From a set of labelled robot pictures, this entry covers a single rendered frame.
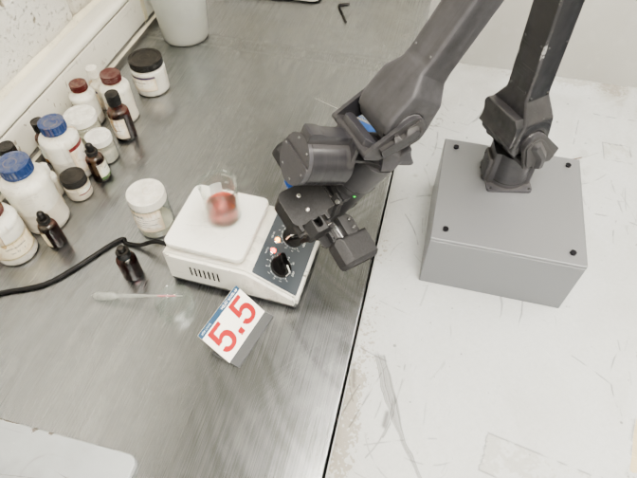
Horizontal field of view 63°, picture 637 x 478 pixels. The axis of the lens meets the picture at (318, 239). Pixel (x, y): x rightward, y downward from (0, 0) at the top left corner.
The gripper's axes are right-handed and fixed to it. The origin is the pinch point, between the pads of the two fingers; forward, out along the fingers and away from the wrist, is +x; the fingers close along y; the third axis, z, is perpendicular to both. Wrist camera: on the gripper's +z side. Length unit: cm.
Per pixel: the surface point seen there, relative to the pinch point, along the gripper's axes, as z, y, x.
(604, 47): -163, -21, 9
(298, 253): -0.6, 2.7, 6.8
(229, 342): 13.5, 9.3, 11.5
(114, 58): -6, -59, 37
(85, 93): 7, -45, 28
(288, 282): 3.3, 5.9, 6.8
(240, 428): 18.3, 19.4, 10.1
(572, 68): -162, -22, 21
